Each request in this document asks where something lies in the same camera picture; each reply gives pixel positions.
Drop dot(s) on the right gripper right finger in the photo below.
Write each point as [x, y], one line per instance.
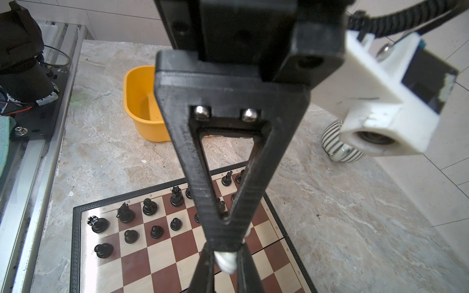
[248, 279]

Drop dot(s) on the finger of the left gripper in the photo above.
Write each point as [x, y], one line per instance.
[230, 130]

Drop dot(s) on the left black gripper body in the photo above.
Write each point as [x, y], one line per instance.
[294, 42]

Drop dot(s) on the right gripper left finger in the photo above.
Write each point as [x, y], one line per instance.
[203, 278]

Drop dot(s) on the white pawn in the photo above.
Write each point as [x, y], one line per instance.
[235, 261]

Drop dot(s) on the yellow plastic tray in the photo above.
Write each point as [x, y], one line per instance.
[140, 104]

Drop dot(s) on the black chess pieces on board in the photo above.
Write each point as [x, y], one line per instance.
[160, 226]

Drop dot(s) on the brown white chessboard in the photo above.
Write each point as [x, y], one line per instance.
[276, 259]

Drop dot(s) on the white ribbed ceramic cup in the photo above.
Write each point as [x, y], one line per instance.
[337, 150]

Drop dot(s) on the green cloth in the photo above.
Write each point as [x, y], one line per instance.
[7, 125]

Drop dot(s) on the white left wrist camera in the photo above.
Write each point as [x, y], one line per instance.
[389, 104]

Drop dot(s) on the aluminium rail frame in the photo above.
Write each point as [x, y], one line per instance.
[27, 182]

